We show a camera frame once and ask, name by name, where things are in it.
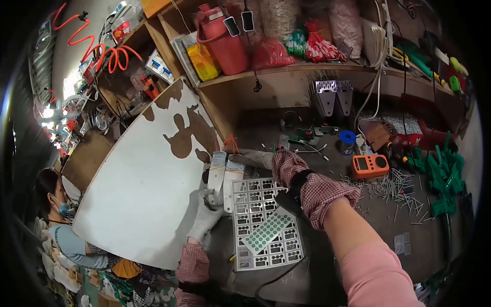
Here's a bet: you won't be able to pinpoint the person's right hand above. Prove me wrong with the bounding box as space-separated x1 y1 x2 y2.
229 149 275 170

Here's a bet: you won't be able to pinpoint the person's left hand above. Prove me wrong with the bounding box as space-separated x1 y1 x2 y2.
187 188 225 246

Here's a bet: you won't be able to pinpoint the white plastic housing strip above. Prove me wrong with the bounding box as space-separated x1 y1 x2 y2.
207 151 228 204

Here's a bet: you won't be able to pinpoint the white paper card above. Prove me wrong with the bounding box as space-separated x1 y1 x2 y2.
224 160 246 213

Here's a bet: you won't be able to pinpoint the white die-cut label sheet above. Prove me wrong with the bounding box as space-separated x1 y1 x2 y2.
232 177 305 272

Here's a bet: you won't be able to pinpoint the white board with brown patches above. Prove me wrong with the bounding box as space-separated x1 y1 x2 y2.
72 77 227 270

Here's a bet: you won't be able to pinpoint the black wrist band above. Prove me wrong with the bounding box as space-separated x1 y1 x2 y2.
177 282 215 299
288 169 316 200

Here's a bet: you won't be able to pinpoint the green dotted sticker sheet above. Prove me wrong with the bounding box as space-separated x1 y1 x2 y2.
242 213 294 256

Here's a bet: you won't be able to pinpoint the green circuit board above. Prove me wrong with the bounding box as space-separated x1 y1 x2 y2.
295 128 320 146

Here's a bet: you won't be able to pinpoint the wooden shelf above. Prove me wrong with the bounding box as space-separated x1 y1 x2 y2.
96 0 466 142

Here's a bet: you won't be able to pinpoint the yellow packet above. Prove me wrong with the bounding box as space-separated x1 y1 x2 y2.
187 43 221 82

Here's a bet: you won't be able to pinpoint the red plastic bag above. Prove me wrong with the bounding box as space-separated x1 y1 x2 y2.
252 38 296 70

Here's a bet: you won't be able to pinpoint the perforated metal holders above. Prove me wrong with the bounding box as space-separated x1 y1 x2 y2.
310 80 354 117

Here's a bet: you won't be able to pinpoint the red water jug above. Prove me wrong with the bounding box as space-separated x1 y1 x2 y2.
196 4 251 76

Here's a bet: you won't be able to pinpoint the bundle of green-white ties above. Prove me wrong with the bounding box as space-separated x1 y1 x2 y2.
284 30 307 59

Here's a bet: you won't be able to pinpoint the orange handheld meter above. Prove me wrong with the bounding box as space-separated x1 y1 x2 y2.
352 154 390 180

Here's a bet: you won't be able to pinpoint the bundle of red-white ties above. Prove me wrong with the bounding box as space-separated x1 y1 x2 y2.
305 19 347 63

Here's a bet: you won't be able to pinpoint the brown wooden block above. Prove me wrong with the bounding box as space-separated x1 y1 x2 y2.
361 120 393 152

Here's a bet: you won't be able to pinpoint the bag of beige ties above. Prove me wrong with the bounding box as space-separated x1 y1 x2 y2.
260 0 304 39

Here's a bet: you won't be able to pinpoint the cluttered workbench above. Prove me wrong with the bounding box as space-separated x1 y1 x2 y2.
35 86 129 158

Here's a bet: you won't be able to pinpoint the yellow black screwdriver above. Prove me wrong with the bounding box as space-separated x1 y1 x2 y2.
385 141 410 163

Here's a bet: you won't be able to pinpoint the heap of metal pins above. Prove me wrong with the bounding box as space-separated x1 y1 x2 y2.
341 169 434 225

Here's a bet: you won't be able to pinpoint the bag of pink ties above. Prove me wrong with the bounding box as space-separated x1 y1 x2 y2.
329 0 363 59

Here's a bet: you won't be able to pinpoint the red plastic tray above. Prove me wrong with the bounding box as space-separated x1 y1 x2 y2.
399 119 457 151

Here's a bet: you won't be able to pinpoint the green tools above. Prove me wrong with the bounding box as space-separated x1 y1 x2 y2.
395 38 436 79

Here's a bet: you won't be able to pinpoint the heap of green plastic parts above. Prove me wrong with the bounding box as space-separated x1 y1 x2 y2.
407 132 466 217

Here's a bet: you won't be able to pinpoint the thin red wires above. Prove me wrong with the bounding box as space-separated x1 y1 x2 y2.
222 134 241 155

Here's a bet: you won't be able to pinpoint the black tool cable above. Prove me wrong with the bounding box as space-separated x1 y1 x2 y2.
255 256 308 307

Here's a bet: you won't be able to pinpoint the blue wire spool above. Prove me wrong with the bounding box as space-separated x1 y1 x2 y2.
339 130 357 155

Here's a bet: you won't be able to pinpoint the white cables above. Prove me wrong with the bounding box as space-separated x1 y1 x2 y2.
355 0 397 129

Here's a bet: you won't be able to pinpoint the red coiled air hose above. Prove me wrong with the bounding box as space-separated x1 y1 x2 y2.
52 3 142 74

